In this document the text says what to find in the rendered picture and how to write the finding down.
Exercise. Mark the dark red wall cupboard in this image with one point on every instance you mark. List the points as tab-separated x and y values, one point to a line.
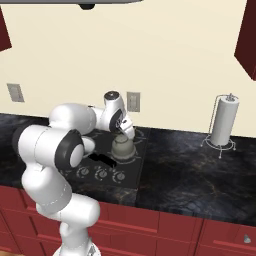
247	36
3	31

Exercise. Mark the grey drawer knob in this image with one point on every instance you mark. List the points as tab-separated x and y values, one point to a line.
247	238

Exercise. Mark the white paper towel roll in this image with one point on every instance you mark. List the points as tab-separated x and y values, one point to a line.
224	123

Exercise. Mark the grey range hood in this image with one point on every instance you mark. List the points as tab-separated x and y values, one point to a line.
66	1

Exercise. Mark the pale grey kettle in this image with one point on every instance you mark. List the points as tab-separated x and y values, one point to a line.
122	148

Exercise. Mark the red cupboard door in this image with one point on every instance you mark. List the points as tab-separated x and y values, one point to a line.
226	251
126	243
176	248
20	233

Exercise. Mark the grey wall outlet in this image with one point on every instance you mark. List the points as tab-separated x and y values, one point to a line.
133	102
15	92

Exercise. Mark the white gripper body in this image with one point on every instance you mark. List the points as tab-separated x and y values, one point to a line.
128	130

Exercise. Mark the black hob knob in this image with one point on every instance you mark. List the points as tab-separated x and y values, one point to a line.
118	176
100	173
82	171

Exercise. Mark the red drawer front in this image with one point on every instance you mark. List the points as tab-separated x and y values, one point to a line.
223	235
11	198
130	216
180	226

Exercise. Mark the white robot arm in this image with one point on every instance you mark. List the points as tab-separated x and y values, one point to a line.
50	150

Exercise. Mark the black hob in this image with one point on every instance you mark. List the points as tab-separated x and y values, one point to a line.
133	168

